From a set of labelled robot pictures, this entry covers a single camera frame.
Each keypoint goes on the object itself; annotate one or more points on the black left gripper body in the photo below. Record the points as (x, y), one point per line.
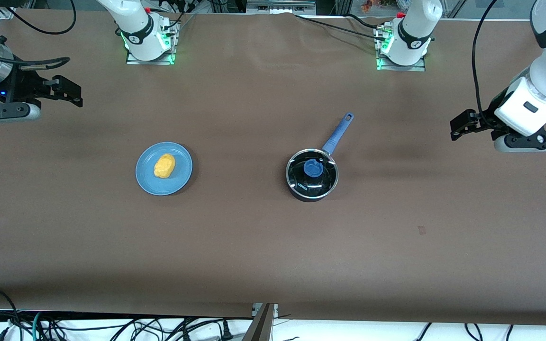
(485, 118)

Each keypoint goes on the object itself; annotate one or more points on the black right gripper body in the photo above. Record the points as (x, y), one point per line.
(25, 86)

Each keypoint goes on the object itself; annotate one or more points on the yellow potato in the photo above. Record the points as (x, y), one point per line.
(164, 166)

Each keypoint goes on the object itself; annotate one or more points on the glass lid with blue knob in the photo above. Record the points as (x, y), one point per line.
(313, 168)

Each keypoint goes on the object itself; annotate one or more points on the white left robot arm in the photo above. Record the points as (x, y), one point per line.
(415, 28)

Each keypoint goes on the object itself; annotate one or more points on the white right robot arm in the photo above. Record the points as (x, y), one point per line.
(135, 23)

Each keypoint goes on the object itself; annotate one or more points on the blue round plate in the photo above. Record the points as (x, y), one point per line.
(178, 180)

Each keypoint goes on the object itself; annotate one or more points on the orange background object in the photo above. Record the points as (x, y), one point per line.
(370, 5)

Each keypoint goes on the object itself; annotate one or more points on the black power plug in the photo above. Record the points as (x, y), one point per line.
(226, 330)

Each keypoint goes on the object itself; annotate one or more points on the aluminium frame profile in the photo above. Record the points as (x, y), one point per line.
(5, 13)

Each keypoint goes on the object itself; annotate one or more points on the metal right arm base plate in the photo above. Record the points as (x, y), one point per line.
(171, 49)

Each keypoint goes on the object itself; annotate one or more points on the aluminium frame rail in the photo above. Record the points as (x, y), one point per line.
(277, 7)

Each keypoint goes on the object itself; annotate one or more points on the metal camera stand post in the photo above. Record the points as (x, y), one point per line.
(263, 327)

